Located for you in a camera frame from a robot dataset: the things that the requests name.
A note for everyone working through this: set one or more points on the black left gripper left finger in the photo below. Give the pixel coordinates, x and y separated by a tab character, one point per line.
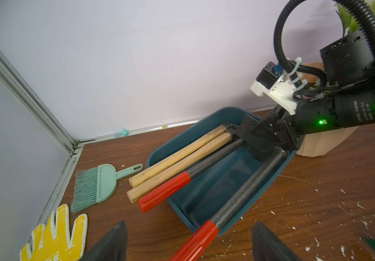
112	247

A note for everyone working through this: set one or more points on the yellow white work glove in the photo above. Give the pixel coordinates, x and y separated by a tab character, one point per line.
56	240

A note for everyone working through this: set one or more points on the green artificial flowers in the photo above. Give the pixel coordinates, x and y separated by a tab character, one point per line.
350	18

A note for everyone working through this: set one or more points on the wooden handle hoe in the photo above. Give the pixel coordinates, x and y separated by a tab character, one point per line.
136	193
177	156

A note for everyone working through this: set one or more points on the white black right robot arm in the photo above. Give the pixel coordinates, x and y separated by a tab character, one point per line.
317	78

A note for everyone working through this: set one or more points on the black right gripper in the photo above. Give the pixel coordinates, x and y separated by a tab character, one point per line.
350	101

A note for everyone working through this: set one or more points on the small teal debris piece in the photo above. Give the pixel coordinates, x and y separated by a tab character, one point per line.
123	133

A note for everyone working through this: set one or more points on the mint green hand brush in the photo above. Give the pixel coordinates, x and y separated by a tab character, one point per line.
97	184

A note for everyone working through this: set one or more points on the teal plastic storage box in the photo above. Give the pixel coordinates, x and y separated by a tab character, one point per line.
200	199

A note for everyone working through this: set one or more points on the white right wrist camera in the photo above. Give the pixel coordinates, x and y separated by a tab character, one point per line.
274	82

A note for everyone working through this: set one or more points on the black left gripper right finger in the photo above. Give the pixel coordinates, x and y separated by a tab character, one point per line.
268	247

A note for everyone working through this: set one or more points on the grey hoe red grip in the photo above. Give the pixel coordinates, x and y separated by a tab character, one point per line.
174	184

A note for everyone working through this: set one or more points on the tan flower pot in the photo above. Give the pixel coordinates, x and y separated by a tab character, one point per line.
319	144

